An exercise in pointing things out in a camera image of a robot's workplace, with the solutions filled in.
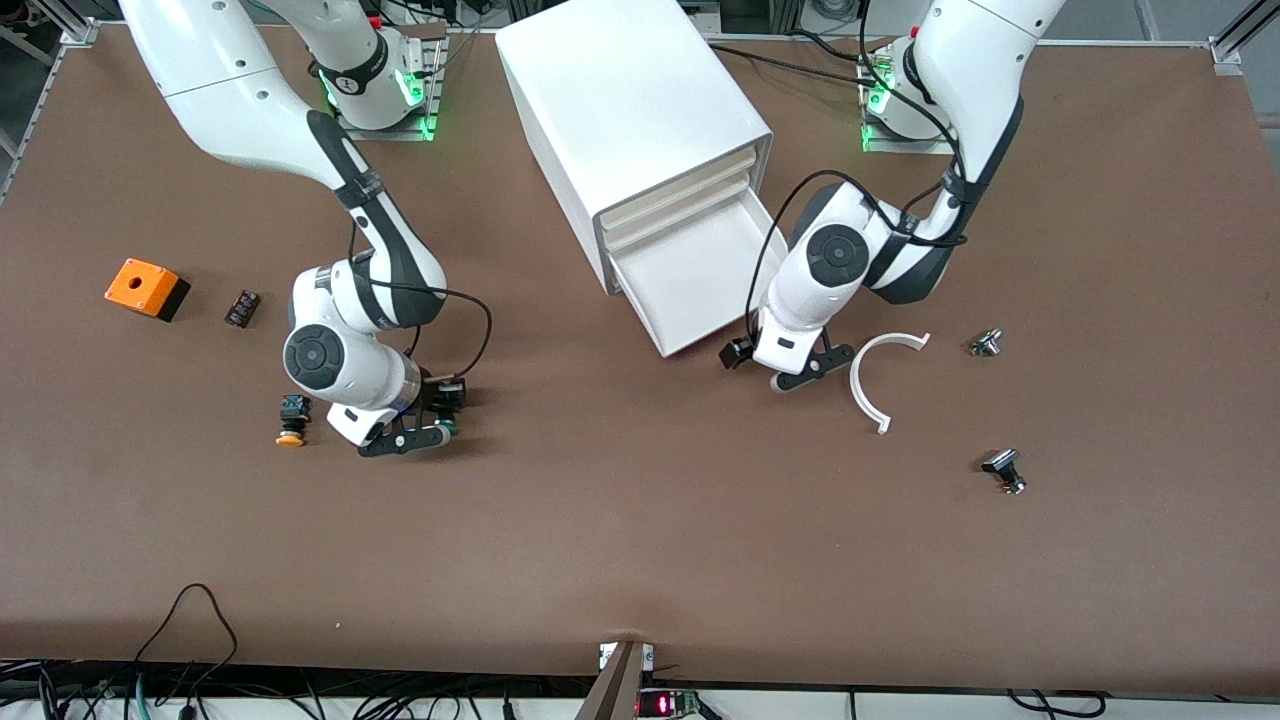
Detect green push button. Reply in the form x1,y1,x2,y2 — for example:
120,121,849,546
428,385,466,439

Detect white drawer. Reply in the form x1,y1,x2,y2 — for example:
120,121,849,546
608,188,793,359
603,172,753,256
600,148,754,237

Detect yellow push button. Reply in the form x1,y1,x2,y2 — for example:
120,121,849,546
275,394,312,448

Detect white drawer cabinet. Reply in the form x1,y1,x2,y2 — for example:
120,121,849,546
494,0,774,297

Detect white curved plastic arc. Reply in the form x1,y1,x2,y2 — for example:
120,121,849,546
849,332,933,436

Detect orange box with black base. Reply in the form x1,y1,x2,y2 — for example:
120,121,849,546
104,257,191,323

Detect device with red display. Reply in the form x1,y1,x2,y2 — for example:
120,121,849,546
637,688,706,719

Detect black left camera mount bracket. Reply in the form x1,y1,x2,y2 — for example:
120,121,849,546
775,335,854,393

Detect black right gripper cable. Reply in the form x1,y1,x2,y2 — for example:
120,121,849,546
348,225,494,386

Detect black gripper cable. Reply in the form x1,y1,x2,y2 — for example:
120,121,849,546
745,0,969,341
348,225,494,386

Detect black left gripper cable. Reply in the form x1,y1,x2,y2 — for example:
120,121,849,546
745,0,969,341

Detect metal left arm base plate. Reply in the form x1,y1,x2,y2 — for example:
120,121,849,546
860,45,968,156

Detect black looped cable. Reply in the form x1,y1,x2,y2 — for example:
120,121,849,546
133,583,239,701

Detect black table cable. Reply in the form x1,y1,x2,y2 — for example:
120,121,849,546
705,43,886,89

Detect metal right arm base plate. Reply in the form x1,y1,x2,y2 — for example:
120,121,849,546
330,22,446,143

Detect grey metal bracket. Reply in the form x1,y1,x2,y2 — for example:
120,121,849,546
575,640,651,720

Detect aluminium frame profile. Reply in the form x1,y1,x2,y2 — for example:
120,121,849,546
1208,0,1280,76
28,0,101,46

